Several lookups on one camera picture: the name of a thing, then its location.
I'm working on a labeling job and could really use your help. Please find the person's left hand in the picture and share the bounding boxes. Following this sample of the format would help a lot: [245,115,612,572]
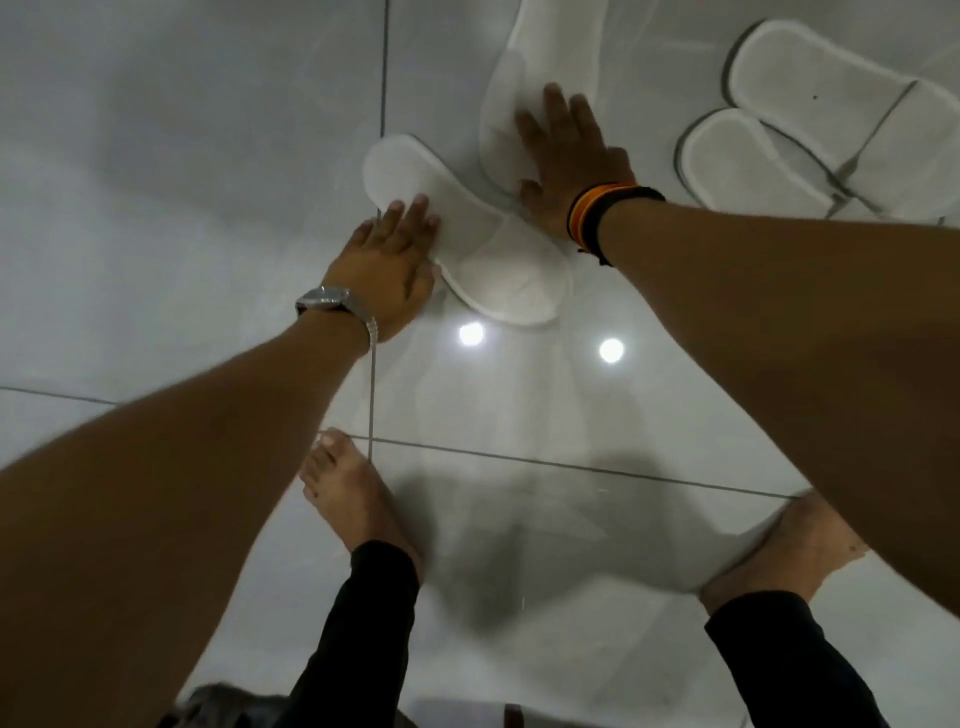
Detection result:
[324,193,444,343]

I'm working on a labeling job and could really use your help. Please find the person's right hand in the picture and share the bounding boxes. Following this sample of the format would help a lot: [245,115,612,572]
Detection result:
[514,82,640,243]

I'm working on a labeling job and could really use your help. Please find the white slipper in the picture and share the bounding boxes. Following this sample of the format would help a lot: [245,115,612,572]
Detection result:
[723,18,960,220]
[477,0,611,205]
[363,133,576,328]
[676,108,867,220]

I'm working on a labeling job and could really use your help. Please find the person's right forearm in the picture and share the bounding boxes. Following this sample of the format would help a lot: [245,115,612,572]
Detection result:
[597,199,960,648]

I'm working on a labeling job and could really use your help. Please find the person's left forearm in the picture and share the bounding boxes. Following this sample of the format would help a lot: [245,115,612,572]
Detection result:
[0,303,374,728]

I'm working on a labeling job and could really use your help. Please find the silver wristwatch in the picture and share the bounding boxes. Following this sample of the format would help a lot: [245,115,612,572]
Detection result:
[294,285,381,366]

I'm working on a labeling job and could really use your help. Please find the person's left foot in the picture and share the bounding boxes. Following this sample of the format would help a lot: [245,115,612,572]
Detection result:
[298,428,428,588]

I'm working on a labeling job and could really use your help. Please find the person's foot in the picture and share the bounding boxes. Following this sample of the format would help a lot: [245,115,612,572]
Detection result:
[298,428,428,588]
[699,488,872,618]

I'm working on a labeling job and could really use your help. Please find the black trousers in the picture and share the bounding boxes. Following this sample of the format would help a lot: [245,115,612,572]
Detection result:
[279,538,895,728]

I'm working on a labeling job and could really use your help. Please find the person's right foot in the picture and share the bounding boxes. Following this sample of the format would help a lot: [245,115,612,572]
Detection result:
[699,488,872,618]

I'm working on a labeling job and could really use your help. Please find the grey cloth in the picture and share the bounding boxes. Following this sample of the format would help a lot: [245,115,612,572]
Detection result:
[176,680,303,728]

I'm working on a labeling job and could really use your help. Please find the orange striped bracelet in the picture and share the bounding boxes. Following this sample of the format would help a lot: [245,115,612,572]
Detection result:
[566,182,640,250]

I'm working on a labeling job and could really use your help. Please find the black cord bracelet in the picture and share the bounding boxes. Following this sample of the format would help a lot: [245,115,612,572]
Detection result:
[577,185,668,268]

